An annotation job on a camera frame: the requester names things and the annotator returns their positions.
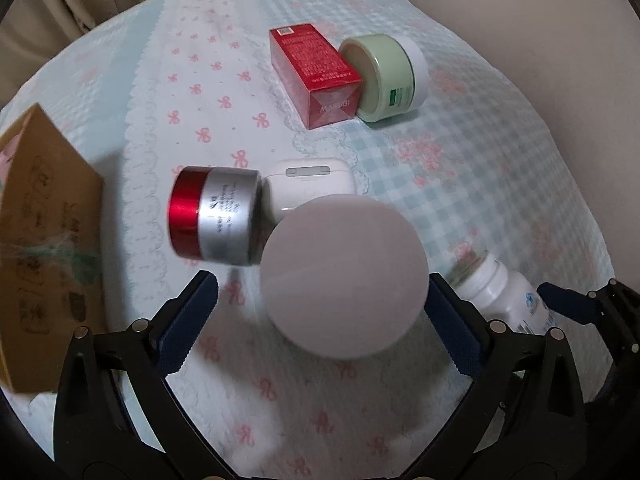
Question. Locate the green and white jar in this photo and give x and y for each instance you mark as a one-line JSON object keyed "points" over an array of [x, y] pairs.
{"points": [[387, 77]]}

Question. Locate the red cardboard box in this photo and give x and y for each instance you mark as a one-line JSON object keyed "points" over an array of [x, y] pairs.
{"points": [[315, 77]]}

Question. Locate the brown cardboard box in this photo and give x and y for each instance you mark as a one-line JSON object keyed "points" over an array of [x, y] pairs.
{"points": [[47, 260]]}

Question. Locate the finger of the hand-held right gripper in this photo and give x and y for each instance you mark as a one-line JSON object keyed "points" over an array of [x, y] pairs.
{"points": [[567, 302]]}

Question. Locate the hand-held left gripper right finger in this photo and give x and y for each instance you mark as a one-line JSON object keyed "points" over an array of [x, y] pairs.
{"points": [[452, 322]]}

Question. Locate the red and silver jar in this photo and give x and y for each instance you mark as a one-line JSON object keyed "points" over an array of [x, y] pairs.
{"points": [[215, 215]]}

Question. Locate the white earbuds case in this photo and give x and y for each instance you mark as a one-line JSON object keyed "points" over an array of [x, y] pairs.
{"points": [[307, 185]]}

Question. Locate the white pill bottle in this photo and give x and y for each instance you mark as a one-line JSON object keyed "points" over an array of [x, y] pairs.
{"points": [[500, 295]]}

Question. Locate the round white container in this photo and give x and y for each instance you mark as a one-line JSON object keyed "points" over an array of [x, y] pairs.
{"points": [[345, 276]]}

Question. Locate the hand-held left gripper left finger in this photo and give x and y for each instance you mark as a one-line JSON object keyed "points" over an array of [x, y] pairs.
{"points": [[182, 325]]}

